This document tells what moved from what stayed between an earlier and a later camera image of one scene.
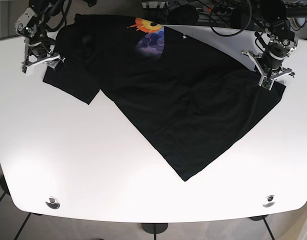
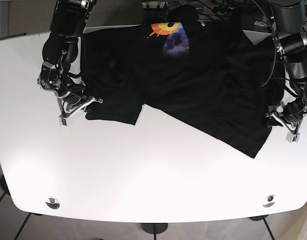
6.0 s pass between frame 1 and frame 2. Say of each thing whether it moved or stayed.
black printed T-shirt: moved
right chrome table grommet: stayed
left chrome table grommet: stayed
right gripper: moved
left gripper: moved
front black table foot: stayed
